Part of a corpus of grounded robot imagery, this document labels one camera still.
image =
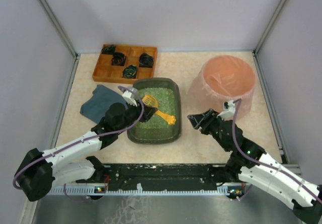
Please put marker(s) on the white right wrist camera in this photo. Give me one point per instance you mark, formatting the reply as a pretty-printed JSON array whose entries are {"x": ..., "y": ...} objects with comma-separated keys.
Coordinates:
[{"x": 229, "y": 109}]

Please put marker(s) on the dark grey litter box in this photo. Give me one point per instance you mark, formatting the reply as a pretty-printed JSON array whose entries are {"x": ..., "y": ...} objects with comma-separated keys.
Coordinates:
[{"x": 159, "y": 135}]

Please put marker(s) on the black rolled sock front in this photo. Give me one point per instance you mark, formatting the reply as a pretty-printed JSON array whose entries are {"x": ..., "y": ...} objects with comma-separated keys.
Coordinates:
[{"x": 130, "y": 72}]

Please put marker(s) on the green cat litter pellets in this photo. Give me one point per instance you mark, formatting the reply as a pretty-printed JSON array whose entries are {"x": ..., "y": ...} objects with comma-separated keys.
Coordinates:
[{"x": 166, "y": 104}]

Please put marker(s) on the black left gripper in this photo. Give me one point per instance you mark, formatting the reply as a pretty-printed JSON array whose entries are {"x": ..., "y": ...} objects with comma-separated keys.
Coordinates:
[{"x": 140, "y": 112}]

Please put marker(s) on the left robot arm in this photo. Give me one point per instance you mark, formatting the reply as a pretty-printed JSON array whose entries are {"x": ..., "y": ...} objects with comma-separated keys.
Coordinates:
[{"x": 40, "y": 171}]

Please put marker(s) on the orange bin with bag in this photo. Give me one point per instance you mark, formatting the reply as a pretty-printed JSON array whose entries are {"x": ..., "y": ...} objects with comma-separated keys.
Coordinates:
[{"x": 221, "y": 79}]

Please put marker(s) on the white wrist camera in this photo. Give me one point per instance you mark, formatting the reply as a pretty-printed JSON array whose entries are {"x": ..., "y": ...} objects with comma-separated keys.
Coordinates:
[
  {"x": 129, "y": 95},
  {"x": 229, "y": 109}
]

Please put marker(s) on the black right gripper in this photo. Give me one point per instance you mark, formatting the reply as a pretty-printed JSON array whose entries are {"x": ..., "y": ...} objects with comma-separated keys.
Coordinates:
[{"x": 208, "y": 122}]

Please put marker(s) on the black rolled sock back-left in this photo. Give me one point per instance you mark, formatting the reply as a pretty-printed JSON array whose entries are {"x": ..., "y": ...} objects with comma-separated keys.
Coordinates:
[{"x": 108, "y": 49}]

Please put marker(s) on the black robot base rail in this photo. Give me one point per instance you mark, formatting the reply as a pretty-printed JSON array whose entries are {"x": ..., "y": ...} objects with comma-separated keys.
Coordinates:
[{"x": 160, "y": 177}]

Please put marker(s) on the black rolled sock right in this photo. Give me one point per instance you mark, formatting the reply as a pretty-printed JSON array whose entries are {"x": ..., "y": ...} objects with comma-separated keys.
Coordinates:
[{"x": 146, "y": 60}]

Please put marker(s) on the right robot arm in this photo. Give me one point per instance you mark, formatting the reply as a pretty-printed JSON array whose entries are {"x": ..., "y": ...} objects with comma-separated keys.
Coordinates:
[{"x": 248, "y": 162}]

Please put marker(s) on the yellow litter scoop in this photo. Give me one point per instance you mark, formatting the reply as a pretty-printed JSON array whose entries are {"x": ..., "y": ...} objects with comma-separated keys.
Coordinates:
[{"x": 151, "y": 101}]

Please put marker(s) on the black rolled sock middle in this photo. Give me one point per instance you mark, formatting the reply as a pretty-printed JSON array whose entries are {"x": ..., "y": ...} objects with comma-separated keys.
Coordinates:
[{"x": 118, "y": 59}]

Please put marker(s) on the orange wooden divided tray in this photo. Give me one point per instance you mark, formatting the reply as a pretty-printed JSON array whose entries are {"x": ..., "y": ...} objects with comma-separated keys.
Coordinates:
[{"x": 105, "y": 72}]

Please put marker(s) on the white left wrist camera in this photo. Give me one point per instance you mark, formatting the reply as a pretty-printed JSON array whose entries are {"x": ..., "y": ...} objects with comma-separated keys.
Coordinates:
[{"x": 129, "y": 95}]

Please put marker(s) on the dark teal folded cloth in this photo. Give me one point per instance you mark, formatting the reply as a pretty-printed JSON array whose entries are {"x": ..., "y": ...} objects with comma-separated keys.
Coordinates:
[{"x": 95, "y": 108}]

